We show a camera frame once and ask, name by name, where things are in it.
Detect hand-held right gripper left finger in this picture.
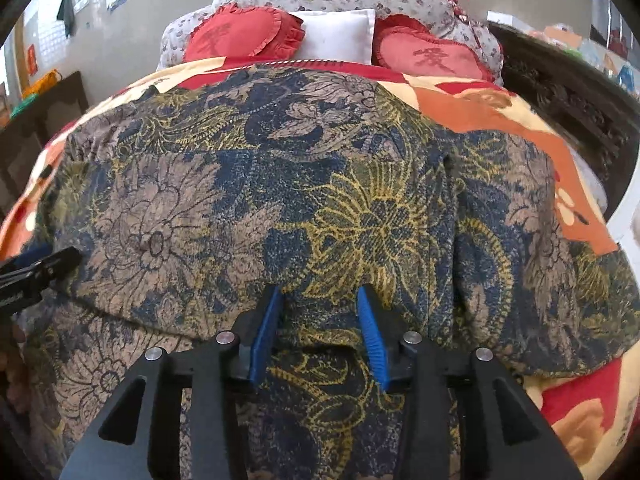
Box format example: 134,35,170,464
60,284,286,480

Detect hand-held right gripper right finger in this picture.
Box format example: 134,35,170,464
356,284,583,480

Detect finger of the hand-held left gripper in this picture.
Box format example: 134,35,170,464
0,246,83,318

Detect blue brown floral garment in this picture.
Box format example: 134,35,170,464
20,67,640,480

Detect green bundle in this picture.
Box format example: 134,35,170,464
10,92,38,118

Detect yellow bundle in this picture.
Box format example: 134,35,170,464
22,69,61,98

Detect orange red printed blanket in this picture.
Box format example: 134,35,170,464
0,57,640,480

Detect dark hanging cloth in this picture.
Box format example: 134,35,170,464
56,0,77,38

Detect red heart-shaped pillow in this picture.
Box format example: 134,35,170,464
372,15,496,83
182,2,306,63

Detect white pillow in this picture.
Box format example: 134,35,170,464
287,8,377,66

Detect dark carved wooden cabinet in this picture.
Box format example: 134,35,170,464
487,22,640,221

